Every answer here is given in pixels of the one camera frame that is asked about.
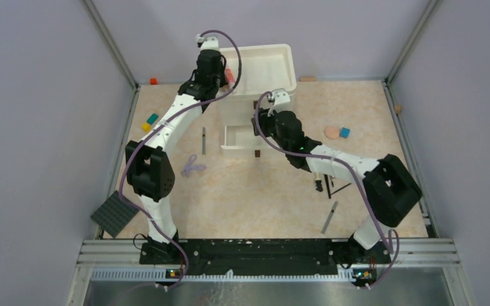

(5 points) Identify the teal toy block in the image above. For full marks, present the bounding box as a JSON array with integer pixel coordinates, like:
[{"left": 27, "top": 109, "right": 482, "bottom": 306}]
[{"left": 146, "top": 113, "right": 159, "bottom": 125}]

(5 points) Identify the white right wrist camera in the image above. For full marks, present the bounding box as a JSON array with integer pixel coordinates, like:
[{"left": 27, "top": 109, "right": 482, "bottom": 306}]
[{"left": 267, "top": 89, "right": 292, "bottom": 106}]

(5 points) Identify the round peach makeup puff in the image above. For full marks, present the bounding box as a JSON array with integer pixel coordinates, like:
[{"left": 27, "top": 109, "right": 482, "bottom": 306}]
[{"left": 323, "top": 126, "right": 340, "bottom": 140}]

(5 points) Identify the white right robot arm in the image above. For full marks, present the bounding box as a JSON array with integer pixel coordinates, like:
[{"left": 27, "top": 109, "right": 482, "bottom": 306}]
[{"left": 251, "top": 108, "right": 423, "bottom": 263}]

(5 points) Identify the white drawer organizer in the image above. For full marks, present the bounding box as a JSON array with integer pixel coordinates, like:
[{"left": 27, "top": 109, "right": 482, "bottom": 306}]
[{"left": 218, "top": 43, "right": 297, "bottom": 156}]

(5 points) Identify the thin black eyeliner brush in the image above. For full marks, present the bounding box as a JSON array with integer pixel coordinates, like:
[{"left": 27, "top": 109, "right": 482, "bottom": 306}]
[{"left": 330, "top": 183, "right": 352, "bottom": 195}]

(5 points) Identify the pink spray bottle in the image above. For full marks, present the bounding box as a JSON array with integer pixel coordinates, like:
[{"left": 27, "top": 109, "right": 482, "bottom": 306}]
[{"left": 225, "top": 68, "right": 235, "bottom": 89}]

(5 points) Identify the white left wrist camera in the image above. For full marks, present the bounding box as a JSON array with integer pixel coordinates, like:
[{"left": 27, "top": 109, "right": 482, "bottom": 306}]
[{"left": 196, "top": 35, "right": 220, "bottom": 52}]

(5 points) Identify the black makeup brush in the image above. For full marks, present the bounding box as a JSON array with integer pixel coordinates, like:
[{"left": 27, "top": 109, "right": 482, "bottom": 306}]
[{"left": 324, "top": 175, "right": 332, "bottom": 199}]

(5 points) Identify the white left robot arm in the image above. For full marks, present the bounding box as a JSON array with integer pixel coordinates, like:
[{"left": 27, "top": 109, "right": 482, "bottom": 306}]
[{"left": 118, "top": 49, "right": 227, "bottom": 264}]

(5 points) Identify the wooden block behind table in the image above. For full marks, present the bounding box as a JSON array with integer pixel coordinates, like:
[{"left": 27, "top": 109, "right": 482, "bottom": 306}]
[{"left": 299, "top": 76, "right": 317, "bottom": 82}]

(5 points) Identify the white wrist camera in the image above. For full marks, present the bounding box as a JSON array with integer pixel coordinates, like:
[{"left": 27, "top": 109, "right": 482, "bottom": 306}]
[
  {"left": 267, "top": 89, "right": 292, "bottom": 106},
  {"left": 196, "top": 35, "right": 220, "bottom": 52}
]

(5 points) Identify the blue toy cube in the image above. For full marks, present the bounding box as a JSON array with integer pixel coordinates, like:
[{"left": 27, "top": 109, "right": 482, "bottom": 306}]
[{"left": 339, "top": 127, "right": 351, "bottom": 138}]

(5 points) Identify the dark grey building baseplate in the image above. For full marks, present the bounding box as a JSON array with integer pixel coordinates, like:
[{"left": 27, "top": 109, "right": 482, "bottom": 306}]
[{"left": 90, "top": 191, "right": 138, "bottom": 238}]

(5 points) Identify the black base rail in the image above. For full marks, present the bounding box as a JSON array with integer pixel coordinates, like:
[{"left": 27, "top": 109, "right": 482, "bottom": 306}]
[{"left": 139, "top": 238, "right": 390, "bottom": 276}]

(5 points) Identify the yellow toy block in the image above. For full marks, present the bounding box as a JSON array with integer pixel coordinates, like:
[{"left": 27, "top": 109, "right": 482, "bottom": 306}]
[{"left": 142, "top": 123, "right": 151, "bottom": 133}]

